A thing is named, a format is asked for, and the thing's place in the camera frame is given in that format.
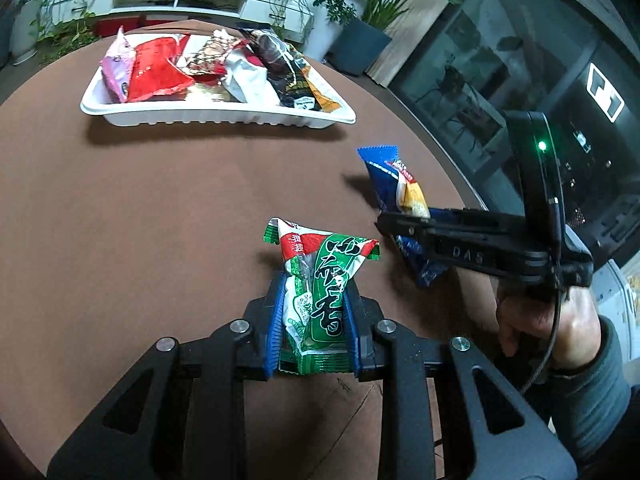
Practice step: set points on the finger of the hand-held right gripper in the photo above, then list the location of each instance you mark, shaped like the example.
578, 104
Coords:
450, 222

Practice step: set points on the long black snack packet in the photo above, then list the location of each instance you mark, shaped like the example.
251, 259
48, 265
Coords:
285, 75

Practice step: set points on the patterned dark red snack packet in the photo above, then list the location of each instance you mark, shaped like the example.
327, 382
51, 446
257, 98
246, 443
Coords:
215, 52

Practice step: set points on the glass sliding door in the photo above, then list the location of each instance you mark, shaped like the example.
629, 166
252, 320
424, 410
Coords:
500, 35

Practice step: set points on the person's right hand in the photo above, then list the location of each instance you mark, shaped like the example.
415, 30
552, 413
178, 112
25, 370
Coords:
530, 320

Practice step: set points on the large red snack bag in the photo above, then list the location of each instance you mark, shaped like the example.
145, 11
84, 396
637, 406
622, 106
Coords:
155, 67

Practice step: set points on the white ribbed plant pot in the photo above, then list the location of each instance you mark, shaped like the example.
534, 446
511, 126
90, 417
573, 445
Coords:
25, 35

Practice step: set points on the trailing pothos plant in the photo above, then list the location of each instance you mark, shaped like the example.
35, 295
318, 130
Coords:
65, 5

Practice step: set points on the orange snack packet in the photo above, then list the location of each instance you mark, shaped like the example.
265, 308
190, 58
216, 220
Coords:
322, 95

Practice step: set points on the white plastic tray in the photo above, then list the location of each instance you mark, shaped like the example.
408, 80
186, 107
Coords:
210, 112

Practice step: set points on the green snack packet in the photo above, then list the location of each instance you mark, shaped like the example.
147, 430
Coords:
325, 280

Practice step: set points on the large white packet red stripe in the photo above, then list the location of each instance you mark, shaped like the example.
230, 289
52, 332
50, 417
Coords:
247, 82

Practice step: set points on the pink snack packet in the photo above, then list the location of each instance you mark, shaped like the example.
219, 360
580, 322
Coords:
117, 65

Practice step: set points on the blue snack packet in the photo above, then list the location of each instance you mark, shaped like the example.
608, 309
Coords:
395, 180

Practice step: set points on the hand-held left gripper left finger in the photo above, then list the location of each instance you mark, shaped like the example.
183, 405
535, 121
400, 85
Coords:
276, 330

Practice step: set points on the dark blue plant pot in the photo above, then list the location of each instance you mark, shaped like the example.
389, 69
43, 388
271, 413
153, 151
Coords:
357, 47

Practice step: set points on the small bushy plant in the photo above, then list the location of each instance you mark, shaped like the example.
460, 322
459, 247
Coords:
335, 5

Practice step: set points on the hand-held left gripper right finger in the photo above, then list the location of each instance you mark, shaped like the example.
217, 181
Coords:
352, 330

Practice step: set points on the person's right forearm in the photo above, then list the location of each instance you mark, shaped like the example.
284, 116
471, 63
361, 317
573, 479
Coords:
590, 400

